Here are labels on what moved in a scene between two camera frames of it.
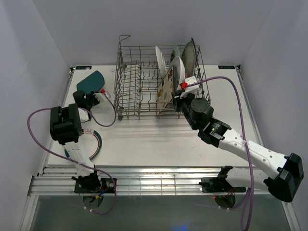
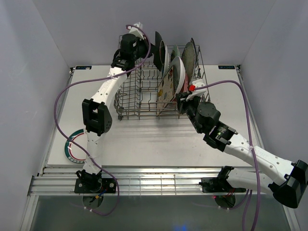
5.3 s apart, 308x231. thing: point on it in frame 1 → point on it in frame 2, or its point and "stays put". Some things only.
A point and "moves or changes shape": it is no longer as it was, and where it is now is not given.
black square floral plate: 196,57 stays put
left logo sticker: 83,67 stays put
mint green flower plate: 174,53 stays put
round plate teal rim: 160,60 moves or changes shape
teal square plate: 94,82 → 159,57
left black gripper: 91,94 → 146,44
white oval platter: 179,72 stays put
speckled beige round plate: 188,57 stays put
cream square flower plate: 165,91 stays put
